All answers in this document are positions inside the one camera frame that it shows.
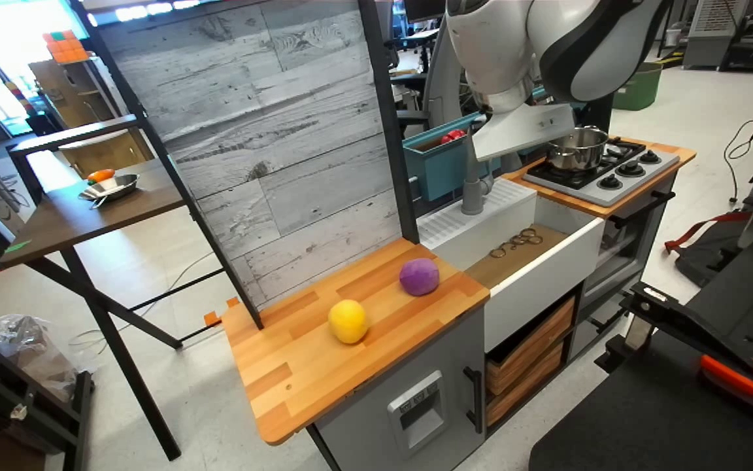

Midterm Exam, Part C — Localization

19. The red cable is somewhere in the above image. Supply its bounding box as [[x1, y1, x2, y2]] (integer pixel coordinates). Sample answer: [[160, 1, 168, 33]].
[[662, 206, 753, 255]]

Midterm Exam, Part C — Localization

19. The wooden countertop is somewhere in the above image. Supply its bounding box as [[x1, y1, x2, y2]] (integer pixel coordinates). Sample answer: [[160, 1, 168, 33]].
[[221, 238, 492, 446]]

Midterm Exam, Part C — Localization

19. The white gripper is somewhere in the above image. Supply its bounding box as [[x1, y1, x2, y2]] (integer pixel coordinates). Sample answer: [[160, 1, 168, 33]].
[[470, 101, 578, 164]]

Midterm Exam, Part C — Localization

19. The black cabinet handle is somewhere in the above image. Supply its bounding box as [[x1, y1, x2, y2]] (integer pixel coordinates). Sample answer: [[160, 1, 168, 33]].
[[460, 364, 487, 436]]

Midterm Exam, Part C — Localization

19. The brown cardboard sheet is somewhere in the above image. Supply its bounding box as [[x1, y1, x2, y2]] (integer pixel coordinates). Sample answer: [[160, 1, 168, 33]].
[[463, 221, 570, 289]]

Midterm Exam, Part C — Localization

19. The white toy sink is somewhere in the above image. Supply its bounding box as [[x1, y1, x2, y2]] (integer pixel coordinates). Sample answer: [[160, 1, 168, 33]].
[[416, 175, 606, 356]]

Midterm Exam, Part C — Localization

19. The black oven handle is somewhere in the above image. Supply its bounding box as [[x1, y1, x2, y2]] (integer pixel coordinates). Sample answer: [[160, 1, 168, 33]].
[[606, 189, 677, 229]]

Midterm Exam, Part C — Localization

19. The yellow ball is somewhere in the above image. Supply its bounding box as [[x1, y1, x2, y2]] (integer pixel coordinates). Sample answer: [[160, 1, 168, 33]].
[[326, 298, 370, 347]]

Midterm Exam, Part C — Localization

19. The white cable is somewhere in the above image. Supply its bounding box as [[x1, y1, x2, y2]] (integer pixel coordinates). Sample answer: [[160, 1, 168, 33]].
[[721, 101, 753, 189]]

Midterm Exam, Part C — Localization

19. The grey wood backdrop panel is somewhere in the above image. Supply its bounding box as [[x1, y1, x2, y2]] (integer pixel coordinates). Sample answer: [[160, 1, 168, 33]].
[[85, 0, 402, 310]]

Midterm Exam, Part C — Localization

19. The black frame post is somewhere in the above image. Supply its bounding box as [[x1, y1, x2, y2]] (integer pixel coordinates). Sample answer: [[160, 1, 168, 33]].
[[356, 0, 421, 245]]

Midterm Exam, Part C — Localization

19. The wooden drawer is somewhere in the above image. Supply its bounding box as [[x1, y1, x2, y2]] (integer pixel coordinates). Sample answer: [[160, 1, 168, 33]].
[[483, 339, 566, 429], [483, 295, 578, 382]]

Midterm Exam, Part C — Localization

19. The grey toy kitchen cabinet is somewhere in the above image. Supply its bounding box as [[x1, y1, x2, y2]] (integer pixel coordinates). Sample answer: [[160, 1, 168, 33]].
[[306, 166, 683, 471]]

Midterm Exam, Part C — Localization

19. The grey toy stove top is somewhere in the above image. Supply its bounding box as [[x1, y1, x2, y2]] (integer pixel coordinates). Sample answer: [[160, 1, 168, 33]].
[[523, 138, 683, 208]]

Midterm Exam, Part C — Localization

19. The black platform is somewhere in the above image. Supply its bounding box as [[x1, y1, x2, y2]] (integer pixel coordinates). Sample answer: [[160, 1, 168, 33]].
[[524, 212, 753, 471]]

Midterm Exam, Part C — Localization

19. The orange and white gadget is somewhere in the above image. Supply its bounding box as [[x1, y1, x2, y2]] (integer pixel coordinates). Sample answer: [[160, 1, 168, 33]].
[[77, 166, 140, 208]]

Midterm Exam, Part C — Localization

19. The dark brown table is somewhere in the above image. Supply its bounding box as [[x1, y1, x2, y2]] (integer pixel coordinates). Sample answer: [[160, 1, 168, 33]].
[[0, 111, 187, 462]]

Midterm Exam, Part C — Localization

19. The teal bin with red items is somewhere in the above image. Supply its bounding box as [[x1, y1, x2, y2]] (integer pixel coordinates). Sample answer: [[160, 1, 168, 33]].
[[402, 111, 492, 206]]

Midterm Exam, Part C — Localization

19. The orange clamp handle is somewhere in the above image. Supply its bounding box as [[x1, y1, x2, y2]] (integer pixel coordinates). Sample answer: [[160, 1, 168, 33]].
[[698, 351, 753, 399]]

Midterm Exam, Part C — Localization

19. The green bucket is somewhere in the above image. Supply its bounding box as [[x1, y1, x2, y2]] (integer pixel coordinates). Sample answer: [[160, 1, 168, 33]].
[[611, 60, 664, 111]]

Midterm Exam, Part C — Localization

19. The orange box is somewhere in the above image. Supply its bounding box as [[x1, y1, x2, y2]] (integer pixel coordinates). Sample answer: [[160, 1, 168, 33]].
[[42, 28, 90, 67]]

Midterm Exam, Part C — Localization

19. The purple ball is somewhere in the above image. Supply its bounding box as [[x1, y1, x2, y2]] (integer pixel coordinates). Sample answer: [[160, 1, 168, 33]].
[[398, 255, 441, 298]]

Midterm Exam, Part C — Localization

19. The clear plastic bag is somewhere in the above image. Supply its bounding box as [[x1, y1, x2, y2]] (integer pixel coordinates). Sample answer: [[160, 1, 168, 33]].
[[0, 310, 77, 402]]

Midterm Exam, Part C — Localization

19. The steel pot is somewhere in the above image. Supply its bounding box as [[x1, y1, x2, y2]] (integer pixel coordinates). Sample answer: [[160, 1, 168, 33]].
[[543, 123, 611, 175]]

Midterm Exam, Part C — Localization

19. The grey tall office chair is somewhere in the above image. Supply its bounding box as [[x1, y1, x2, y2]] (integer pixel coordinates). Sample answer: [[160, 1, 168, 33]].
[[421, 22, 460, 130]]

